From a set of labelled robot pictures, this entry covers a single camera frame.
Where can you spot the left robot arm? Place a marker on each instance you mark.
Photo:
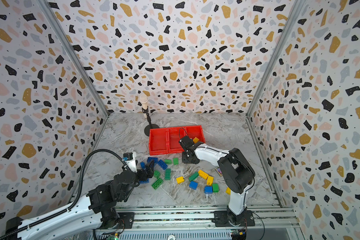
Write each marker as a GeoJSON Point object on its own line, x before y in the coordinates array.
{"type": "Point", "coordinates": [92, 211]}

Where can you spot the blue lego brick right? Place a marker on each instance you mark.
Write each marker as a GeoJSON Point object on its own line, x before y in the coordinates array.
{"type": "Point", "coordinates": [208, 190]}

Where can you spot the blue long lego brick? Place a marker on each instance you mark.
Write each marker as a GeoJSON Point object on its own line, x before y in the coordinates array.
{"type": "Point", "coordinates": [144, 182]}

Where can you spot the green small lego right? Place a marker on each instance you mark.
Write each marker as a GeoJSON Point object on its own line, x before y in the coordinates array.
{"type": "Point", "coordinates": [216, 188]}

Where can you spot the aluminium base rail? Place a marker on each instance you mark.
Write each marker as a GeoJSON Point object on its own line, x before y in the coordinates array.
{"type": "Point", "coordinates": [263, 222]}

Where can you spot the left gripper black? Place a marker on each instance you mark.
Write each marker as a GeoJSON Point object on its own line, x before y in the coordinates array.
{"type": "Point", "coordinates": [150, 170]}

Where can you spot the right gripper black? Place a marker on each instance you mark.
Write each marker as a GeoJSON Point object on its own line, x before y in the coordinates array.
{"type": "Point", "coordinates": [186, 145]}

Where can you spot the blue flat lego plate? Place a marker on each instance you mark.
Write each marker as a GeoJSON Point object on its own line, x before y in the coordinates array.
{"type": "Point", "coordinates": [152, 159]}

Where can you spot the yellow long lego brick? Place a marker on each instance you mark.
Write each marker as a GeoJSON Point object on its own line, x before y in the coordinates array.
{"type": "Point", "coordinates": [203, 175]}

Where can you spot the green long lego brick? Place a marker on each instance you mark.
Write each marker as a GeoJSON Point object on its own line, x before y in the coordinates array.
{"type": "Point", "coordinates": [157, 183]}

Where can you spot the left red bin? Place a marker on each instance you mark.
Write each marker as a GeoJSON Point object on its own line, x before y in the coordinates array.
{"type": "Point", "coordinates": [158, 142]}

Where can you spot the green tall lego brick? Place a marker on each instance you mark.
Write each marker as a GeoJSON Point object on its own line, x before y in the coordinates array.
{"type": "Point", "coordinates": [168, 174]}

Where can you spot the small colourful card box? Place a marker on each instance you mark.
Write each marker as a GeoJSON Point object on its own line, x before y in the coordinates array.
{"type": "Point", "coordinates": [218, 170]}

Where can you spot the wooden peg on black stand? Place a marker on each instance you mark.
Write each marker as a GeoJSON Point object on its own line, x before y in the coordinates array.
{"type": "Point", "coordinates": [145, 109]}

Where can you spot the blue small lego brick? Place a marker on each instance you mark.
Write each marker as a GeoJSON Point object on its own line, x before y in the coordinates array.
{"type": "Point", "coordinates": [193, 185]}

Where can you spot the green small lego brick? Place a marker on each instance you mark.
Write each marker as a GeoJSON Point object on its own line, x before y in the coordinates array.
{"type": "Point", "coordinates": [157, 174]}

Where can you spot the right red bin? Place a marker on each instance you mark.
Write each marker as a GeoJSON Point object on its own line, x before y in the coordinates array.
{"type": "Point", "coordinates": [195, 132]}

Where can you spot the middle red bin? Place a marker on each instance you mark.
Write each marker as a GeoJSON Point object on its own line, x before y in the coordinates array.
{"type": "Point", "coordinates": [175, 135]}

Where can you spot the green slanted lego brick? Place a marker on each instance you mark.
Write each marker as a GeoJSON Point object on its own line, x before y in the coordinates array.
{"type": "Point", "coordinates": [194, 176]}

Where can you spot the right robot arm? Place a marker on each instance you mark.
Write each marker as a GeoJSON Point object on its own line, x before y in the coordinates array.
{"type": "Point", "coordinates": [238, 174]}

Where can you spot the red bin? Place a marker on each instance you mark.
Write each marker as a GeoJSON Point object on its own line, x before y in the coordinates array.
{"type": "Point", "coordinates": [195, 132]}
{"type": "Point", "coordinates": [175, 135]}
{"type": "Point", "coordinates": [158, 142]}

